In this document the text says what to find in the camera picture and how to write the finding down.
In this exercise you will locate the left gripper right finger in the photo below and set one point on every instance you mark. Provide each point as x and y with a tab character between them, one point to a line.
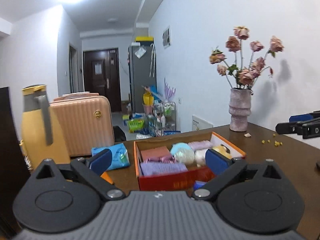
226	172

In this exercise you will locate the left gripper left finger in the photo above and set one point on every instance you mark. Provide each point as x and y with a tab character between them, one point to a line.
89	171

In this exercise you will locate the light blue plush toy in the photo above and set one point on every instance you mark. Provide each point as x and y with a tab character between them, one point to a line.
179	146

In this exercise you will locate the orange fabric band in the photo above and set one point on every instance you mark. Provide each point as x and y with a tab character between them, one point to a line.
107	178

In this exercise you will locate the yellow plush toy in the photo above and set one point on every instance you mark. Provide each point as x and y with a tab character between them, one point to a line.
223	150

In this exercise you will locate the white plush ball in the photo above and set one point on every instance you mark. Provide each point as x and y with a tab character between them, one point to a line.
200	157

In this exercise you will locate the blue tissue pack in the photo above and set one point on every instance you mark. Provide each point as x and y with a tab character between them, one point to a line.
120	158

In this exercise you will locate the small blue packet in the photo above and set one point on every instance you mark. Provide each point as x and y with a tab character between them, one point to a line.
198	184

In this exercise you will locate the rolled lilac towel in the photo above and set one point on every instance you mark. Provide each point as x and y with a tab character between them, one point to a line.
200	145

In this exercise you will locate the yellow crumbs on table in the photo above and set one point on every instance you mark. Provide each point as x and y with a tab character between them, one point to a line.
273	140

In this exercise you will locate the white round sponge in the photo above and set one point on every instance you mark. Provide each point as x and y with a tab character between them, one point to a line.
186	157

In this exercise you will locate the orange red cardboard box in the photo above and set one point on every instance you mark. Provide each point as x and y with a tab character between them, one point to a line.
177	162

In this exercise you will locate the pink hard-shell suitcase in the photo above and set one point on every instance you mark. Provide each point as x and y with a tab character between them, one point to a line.
86	121

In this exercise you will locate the purple folded towel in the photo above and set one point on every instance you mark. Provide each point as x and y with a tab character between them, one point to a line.
155	168

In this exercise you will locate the yellow thermos jug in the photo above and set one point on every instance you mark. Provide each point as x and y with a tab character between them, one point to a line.
42	135

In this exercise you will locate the green plastic basket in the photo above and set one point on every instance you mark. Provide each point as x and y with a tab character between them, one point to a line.
135	125

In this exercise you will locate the pink folded cloth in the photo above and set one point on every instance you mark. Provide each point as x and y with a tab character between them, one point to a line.
155	153

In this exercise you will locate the pink ceramic vase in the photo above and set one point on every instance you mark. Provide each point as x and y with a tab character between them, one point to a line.
239	109

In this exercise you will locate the black chair back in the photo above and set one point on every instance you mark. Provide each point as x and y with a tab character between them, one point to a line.
14	172

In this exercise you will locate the dried pink rose bouquet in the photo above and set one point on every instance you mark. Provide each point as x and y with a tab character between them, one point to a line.
242	61

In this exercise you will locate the purple decorative fan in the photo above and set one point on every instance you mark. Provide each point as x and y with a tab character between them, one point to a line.
169	92

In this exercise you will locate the dark brown entrance door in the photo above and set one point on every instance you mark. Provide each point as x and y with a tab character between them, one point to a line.
101	75

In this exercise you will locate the grey refrigerator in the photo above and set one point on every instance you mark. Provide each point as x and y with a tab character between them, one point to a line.
142	72

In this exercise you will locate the yellow box on refrigerator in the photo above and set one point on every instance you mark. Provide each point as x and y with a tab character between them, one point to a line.
144	39

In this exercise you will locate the wire storage cart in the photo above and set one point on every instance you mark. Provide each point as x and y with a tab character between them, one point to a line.
165	118

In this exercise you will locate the wall picture frame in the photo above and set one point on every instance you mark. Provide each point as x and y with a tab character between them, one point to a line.
166	37

